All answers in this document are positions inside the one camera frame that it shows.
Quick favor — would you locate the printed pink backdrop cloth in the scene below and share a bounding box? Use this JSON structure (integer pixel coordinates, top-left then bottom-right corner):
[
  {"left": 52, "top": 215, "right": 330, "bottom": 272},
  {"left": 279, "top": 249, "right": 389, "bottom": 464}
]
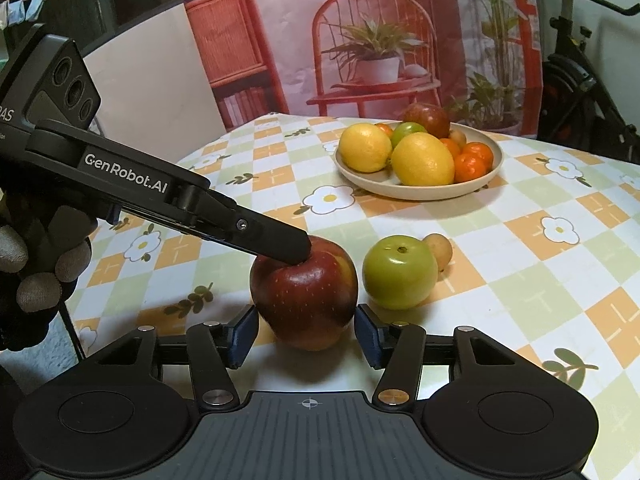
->
[{"left": 167, "top": 0, "right": 543, "bottom": 136}]

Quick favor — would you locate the small red apple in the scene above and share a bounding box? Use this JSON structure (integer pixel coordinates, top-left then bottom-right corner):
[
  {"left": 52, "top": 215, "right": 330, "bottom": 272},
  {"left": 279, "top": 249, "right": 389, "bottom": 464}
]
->
[{"left": 402, "top": 102, "right": 451, "bottom": 140}]

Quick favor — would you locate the black exercise bike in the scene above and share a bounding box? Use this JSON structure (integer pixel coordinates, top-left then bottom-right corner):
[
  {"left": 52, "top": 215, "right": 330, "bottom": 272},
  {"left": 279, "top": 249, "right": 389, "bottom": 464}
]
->
[{"left": 527, "top": 0, "right": 640, "bottom": 143}]

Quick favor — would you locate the large red apple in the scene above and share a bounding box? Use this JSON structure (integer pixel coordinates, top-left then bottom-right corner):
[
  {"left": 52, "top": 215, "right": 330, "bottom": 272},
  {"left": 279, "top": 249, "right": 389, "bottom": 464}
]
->
[{"left": 249, "top": 235, "right": 359, "bottom": 352}]

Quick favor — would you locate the person's left hand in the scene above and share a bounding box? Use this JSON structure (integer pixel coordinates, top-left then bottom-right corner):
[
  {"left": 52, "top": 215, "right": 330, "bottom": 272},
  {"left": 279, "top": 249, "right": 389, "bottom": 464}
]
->
[{"left": 0, "top": 187, "right": 98, "bottom": 356}]

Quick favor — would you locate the beige round plate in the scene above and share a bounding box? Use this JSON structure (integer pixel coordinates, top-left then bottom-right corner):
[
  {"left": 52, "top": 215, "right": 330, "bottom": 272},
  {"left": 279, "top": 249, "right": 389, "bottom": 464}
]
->
[{"left": 334, "top": 121, "right": 503, "bottom": 202}]

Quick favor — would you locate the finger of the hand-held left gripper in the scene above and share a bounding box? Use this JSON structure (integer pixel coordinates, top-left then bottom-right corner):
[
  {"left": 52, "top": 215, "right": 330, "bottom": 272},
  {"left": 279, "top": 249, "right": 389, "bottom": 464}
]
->
[
  {"left": 112, "top": 204, "right": 251, "bottom": 255},
  {"left": 172, "top": 185, "right": 313, "bottom": 267}
]

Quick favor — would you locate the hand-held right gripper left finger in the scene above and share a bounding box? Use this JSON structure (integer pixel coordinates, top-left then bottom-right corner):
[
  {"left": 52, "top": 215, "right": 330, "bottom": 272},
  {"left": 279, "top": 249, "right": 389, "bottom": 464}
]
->
[{"left": 95, "top": 305, "right": 260, "bottom": 408}]

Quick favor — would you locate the checkered flower tablecloth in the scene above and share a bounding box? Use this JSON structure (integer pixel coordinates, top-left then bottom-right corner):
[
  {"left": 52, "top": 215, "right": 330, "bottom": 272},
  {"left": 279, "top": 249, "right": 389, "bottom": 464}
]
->
[{"left": 65, "top": 112, "right": 640, "bottom": 480}]

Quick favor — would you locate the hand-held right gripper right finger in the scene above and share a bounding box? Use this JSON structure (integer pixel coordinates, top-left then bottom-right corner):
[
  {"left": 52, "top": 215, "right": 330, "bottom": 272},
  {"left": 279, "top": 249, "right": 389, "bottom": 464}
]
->
[{"left": 354, "top": 304, "right": 523, "bottom": 408}]

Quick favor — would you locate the black cable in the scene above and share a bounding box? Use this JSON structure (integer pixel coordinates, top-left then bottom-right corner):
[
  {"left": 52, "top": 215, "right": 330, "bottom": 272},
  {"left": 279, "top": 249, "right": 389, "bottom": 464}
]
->
[{"left": 59, "top": 297, "right": 88, "bottom": 363}]

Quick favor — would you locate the large green apple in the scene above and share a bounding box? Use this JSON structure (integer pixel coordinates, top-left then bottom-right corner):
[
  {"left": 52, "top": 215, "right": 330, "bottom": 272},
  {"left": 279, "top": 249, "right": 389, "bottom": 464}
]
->
[{"left": 362, "top": 235, "right": 437, "bottom": 311}]

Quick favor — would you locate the yellow lemon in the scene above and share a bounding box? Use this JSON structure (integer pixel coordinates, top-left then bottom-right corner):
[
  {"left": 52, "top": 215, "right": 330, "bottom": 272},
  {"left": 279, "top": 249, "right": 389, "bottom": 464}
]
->
[
  {"left": 391, "top": 132, "right": 456, "bottom": 187},
  {"left": 339, "top": 123, "right": 393, "bottom": 173}
]

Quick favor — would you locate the small green apple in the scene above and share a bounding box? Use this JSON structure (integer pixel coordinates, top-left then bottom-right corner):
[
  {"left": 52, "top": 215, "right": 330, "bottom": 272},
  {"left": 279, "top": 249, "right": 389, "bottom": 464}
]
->
[{"left": 390, "top": 121, "right": 429, "bottom": 148}]

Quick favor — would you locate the white board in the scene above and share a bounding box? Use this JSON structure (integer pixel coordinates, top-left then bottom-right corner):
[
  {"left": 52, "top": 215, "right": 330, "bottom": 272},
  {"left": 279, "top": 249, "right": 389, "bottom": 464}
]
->
[{"left": 82, "top": 2, "right": 228, "bottom": 171}]

